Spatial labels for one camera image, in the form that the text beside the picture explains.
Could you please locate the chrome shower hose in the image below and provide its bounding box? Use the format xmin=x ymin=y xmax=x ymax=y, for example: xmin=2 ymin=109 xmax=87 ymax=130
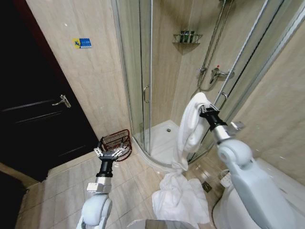
xmin=196 ymin=67 xmax=216 ymax=93

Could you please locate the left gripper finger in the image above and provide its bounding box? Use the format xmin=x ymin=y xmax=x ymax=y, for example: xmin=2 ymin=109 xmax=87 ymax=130
xmin=113 ymin=142 xmax=127 ymax=158
xmin=93 ymin=141 xmax=106 ymax=157

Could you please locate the white toilet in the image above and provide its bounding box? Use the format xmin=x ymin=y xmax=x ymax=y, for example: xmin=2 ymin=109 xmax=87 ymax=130
xmin=211 ymin=157 xmax=305 ymax=229

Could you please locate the white bath towel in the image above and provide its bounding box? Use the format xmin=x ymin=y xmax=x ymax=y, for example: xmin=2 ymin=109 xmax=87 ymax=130
xmin=152 ymin=92 xmax=213 ymax=229

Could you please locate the chrome wire corner shelf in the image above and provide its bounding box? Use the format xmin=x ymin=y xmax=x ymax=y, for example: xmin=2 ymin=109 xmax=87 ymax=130
xmin=172 ymin=33 xmax=203 ymax=48

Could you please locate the silver door lever handle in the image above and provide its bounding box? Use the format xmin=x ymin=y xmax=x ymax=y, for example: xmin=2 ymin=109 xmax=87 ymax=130
xmin=51 ymin=94 xmax=71 ymax=109

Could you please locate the chrome shower mixer tap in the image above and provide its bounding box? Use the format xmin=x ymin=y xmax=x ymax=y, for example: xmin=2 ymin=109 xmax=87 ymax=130
xmin=209 ymin=67 xmax=235 ymax=84

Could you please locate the white robot front shell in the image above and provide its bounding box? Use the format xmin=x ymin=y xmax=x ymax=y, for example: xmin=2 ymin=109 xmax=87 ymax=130
xmin=125 ymin=218 xmax=199 ymax=229

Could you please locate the dark wooden door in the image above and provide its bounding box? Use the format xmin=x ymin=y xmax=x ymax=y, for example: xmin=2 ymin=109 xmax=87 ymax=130
xmin=0 ymin=0 xmax=100 ymax=182

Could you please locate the blue and yellow wall sticker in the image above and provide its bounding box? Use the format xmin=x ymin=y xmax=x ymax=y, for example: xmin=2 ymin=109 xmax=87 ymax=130
xmin=71 ymin=37 xmax=92 ymax=50

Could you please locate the white shower tray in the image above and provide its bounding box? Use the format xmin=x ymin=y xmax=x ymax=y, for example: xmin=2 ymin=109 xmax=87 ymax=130
xmin=132 ymin=119 xmax=216 ymax=168

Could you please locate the red wire hamper basket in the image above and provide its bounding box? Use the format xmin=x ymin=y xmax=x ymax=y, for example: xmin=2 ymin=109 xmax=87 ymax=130
xmin=99 ymin=128 xmax=132 ymax=163

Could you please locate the glass shower enclosure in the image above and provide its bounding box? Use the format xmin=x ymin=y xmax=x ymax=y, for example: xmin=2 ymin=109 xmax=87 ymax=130
xmin=111 ymin=0 xmax=305 ymax=166

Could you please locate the chrome shower door handle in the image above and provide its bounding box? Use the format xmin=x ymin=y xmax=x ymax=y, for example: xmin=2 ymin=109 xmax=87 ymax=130
xmin=219 ymin=91 xmax=229 ymax=106
xmin=142 ymin=84 xmax=151 ymax=104

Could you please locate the chrome shower riser rail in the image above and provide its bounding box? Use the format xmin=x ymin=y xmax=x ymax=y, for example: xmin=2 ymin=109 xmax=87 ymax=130
xmin=202 ymin=0 xmax=227 ymax=70

